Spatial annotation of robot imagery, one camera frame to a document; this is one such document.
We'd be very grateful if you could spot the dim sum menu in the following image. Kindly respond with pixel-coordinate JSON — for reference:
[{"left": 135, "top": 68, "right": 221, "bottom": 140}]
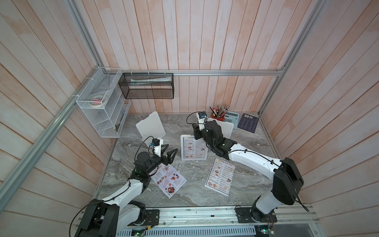
[
  {"left": 183, "top": 135, "right": 208, "bottom": 160},
  {"left": 205, "top": 158, "right": 235, "bottom": 197}
]

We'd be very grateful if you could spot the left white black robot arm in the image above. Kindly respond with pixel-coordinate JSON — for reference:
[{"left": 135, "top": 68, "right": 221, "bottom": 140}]
[{"left": 75, "top": 139, "right": 178, "bottom": 237}]

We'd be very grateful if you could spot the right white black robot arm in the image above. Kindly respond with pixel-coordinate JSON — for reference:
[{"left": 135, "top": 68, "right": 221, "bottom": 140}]
[{"left": 192, "top": 118, "right": 304, "bottom": 223}]

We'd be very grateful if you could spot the right white narrow rack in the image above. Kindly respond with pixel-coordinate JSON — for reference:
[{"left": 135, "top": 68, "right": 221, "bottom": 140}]
[{"left": 207, "top": 118, "right": 234, "bottom": 139}]

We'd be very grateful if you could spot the white narrow rack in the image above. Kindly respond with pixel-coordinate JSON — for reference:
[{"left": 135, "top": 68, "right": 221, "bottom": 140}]
[
  {"left": 207, "top": 118, "right": 234, "bottom": 139},
  {"left": 180, "top": 134, "right": 209, "bottom": 162},
  {"left": 136, "top": 112, "right": 166, "bottom": 147}
]

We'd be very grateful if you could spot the left white narrow rack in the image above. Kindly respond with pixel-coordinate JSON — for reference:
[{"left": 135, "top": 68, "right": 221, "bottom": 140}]
[{"left": 136, "top": 112, "right": 166, "bottom": 147}]

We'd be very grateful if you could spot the middle white narrow rack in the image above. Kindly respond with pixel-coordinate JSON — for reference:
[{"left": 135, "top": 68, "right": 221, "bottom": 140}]
[{"left": 180, "top": 134, "right": 209, "bottom": 162}]

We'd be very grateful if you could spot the red pen cup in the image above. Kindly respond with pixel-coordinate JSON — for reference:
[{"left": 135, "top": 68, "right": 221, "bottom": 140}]
[{"left": 210, "top": 104, "right": 229, "bottom": 121}]

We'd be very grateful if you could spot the left red white menu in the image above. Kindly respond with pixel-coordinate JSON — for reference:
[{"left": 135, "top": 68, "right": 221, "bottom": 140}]
[{"left": 150, "top": 164, "right": 187, "bottom": 198}]

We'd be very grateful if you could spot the grey desk calculator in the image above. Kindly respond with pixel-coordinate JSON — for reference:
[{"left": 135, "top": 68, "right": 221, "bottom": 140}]
[{"left": 225, "top": 111, "right": 239, "bottom": 129}]

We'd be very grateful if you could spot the dark purple card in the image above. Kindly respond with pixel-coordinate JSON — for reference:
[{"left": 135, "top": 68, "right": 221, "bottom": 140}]
[{"left": 237, "top": 113, "right": 259, "bottom": 133}]

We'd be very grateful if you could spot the paper inside black basket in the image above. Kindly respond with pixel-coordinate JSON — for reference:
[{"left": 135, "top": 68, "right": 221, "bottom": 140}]
[{"left": 130, "top": 77, "right": 173, "bottom": 86}]

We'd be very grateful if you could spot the tape roll on shelf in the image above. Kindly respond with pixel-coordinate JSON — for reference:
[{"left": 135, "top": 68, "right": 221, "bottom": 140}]
[{"left": 88, "top": 94, "right": 107, "bottom": 108}]

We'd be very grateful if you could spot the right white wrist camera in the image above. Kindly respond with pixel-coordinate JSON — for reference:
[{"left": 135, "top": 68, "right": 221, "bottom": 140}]
[{"left": 196, "top": 111, "right": 207, "bottom": 131}]

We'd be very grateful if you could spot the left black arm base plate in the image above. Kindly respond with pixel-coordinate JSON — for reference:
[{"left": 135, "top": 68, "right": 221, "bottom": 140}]
[{"left": 117, "top": 207, "right": 160, "bottom": 228}]

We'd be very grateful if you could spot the black mesh wall basket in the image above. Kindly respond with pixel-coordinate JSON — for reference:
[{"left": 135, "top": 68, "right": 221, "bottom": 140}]
[{"left": 118, "top": 72, "right": 175, "bottom": 99}]

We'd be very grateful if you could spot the white wire wall shelf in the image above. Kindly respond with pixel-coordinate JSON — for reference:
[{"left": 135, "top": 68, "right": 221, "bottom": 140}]
[{"left": 76, "top": 67, "right": 131, "bottom": 138}]

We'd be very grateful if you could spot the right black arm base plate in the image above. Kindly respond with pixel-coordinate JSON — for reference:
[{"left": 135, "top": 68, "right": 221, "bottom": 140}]
[{"left": 235, "top": 206, "right": 277, "bottom": 223}]

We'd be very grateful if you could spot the aluminium front rail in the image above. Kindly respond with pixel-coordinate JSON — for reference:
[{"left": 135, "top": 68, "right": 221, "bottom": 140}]
[{"left": 109, "top": 204, "right": 320, "bottom": 232}]

